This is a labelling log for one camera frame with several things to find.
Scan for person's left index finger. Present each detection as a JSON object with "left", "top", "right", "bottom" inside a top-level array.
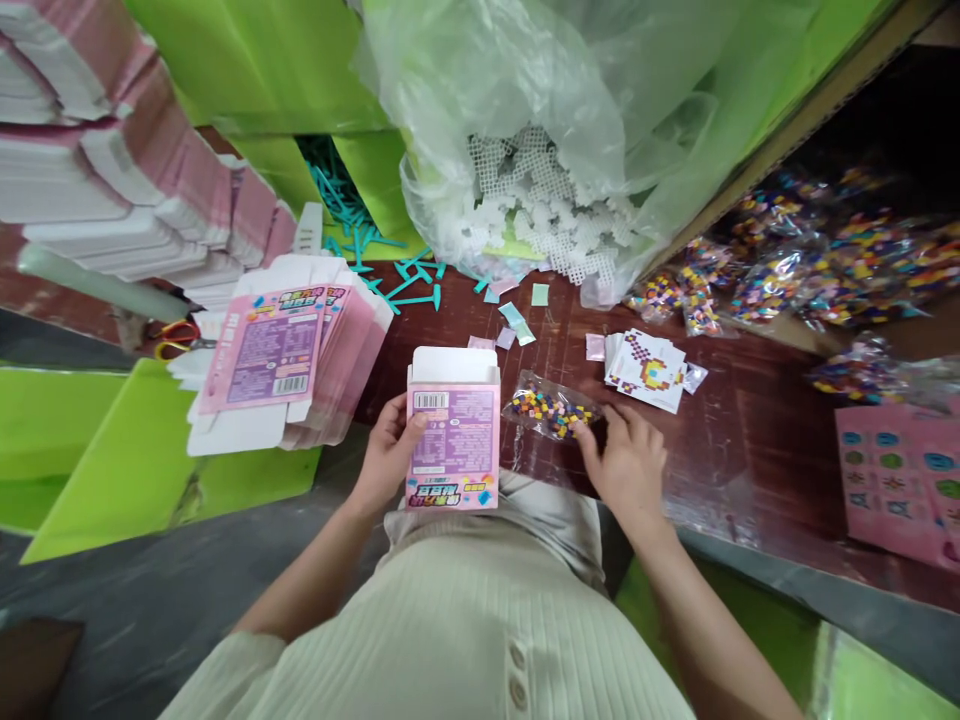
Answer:
[{"left": 373, "top": 393, "right": 410, "bottom": 438}]

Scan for brown flat object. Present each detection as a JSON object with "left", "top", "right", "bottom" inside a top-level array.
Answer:
[{"left": 0, "top": 616, "right": 85, "bottom": 720}]

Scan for heap of bead bags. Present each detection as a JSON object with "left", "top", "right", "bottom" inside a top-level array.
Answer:
[{"left": 622, "top": 170, "right": 960, "bottom": 408}]

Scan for pink printed carton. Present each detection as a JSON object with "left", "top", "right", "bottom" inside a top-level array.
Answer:
[{"left": 406, "top": 345, "right": 503, "bottom": 512}]

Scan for pile of white grid boards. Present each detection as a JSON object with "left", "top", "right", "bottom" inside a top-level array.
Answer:
[{"left": 440, "top": 125, "right": 655, "bottom": 310}]

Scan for green plastic bin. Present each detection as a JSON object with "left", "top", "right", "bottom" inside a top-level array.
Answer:
[{"left": 122, "top": 0, "right": 423, "bottom": 250}]

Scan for red and yellow handled scissors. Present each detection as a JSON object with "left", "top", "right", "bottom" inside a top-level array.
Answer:
[{"left": 152, "top": 318, "right": 220, "bottom": 363}]

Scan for pile of teal plastic tools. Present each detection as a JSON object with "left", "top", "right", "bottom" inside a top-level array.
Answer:
[{"left": 298, "top": 133, "right": 453, "bottom": 318}]

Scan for large pile of folded cartons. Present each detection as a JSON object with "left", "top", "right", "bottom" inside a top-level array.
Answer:
[{"left": 0, "top": 0, "right": 303, "bottom": 310}]

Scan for scattered small pastel packets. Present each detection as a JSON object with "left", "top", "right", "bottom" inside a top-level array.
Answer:
[{"left": 466, "top": 260, "right": 607, "bottom": 363}]

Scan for clear bag of colourful beads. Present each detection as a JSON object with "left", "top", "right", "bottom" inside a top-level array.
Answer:
[{"left": 500, "top": 370, "right": 604, "bottom": 445}]

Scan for person's body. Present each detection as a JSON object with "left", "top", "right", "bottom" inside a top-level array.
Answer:
[{"left": 160, "top": 517, "right": 700, "bottom": 720}]

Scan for person's right thumb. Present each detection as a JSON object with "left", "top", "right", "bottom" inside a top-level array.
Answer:
[{"left": 573, "top": 428, "right": 606, "bottom": 485}]

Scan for large clear plastic sack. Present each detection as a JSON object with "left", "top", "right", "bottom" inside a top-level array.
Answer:
[{"left": 350, "top": 0, "right": 830, "bottom": 310}]

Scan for pink sticker sheets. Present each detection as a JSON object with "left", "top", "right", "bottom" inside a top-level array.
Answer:
[{"left": 833, "top": 400, "right": 960, "bottom": 573}]

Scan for stack of pixel pattern cards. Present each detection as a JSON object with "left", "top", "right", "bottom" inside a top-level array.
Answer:
[{"left": 602, "top": 327, "right": 711, "bottom": 415}]

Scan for pale green wrapped roll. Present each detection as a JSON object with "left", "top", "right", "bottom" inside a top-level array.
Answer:
[{"left": 17, "top": 245, "right": 201, "bottom": 333}]

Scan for person's left hand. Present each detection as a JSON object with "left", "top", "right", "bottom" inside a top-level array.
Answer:
[{"left": 365, "top": 393, "right": 430, "bottom": 520}]

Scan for large cardboard box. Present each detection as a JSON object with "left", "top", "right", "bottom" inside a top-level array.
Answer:
[{"left": 620, "top": 0, "right": 960, "bottom": 363}]

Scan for person's right hand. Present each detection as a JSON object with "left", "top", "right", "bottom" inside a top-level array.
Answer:
[{"left": 573, "top": 403, "right": 670, "bottom": 505}]

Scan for person's right fingers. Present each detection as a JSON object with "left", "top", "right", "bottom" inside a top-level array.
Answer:
[{"left": 592, "top": 403, "right": 663, "bottom": 445}]

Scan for green plastic board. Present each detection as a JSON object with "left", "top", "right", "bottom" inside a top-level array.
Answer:
[{"left": 0, "top": 358, "right": 333, "bottom": 565}]

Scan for stack of flat pink cartons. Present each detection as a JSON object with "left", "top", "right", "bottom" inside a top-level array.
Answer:
[{"left": 185, "top": 253, "right": 396, "bottom": 457}]

